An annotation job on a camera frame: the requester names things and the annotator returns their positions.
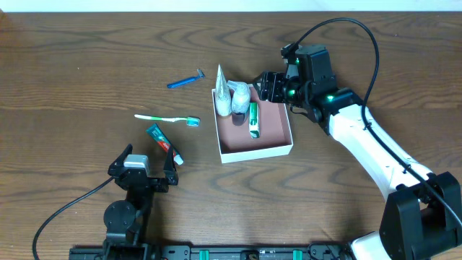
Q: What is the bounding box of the white box with pink interior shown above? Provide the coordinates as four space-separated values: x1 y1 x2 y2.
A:
214 87 293 164

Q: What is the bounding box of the clear and blue pump bottle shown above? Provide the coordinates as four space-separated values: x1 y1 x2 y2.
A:
227 80 251 126

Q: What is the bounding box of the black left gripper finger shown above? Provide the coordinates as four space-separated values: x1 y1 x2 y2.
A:
163 146 179 186
108 144 133 177

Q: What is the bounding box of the green and white soap box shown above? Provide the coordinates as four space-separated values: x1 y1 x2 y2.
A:
248 103 260 139

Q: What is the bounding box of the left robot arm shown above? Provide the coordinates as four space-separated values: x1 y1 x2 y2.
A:
103 144 178 259

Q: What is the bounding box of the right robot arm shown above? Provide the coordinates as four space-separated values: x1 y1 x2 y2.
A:
253 71 461 259

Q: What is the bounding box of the green and red toothpaste tube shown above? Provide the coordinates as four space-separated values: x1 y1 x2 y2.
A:
146 123 184 165

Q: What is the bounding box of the green and white toothbrush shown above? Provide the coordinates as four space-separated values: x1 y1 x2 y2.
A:
134 114 200 127

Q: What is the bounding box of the blue disposable razor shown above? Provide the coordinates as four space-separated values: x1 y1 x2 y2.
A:
167 69 205 89

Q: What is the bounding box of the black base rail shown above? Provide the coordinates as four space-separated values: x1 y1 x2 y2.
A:
69 243 354 260

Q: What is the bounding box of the white Pantene tube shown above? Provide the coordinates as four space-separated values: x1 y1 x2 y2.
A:
215 64 232 117

